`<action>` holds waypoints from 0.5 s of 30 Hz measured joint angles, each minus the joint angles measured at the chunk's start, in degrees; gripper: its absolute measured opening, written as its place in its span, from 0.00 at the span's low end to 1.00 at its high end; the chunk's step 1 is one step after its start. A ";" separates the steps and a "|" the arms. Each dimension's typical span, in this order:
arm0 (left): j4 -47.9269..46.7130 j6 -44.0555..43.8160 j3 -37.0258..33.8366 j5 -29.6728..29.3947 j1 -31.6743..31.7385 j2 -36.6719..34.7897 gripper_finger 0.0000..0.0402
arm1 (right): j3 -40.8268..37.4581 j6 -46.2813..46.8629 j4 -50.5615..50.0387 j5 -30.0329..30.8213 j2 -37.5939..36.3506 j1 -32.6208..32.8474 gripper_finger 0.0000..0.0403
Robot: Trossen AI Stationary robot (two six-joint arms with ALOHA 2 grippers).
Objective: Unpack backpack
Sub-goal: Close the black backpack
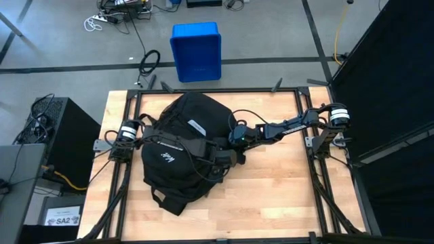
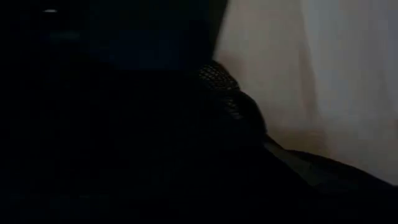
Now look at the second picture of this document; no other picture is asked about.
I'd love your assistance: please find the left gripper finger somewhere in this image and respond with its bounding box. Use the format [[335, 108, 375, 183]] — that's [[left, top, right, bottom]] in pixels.
[[262, 136, 398, 224]]

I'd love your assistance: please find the black backpack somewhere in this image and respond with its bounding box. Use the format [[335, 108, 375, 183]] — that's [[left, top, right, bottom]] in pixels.
[[0, 0, 268, 224]]

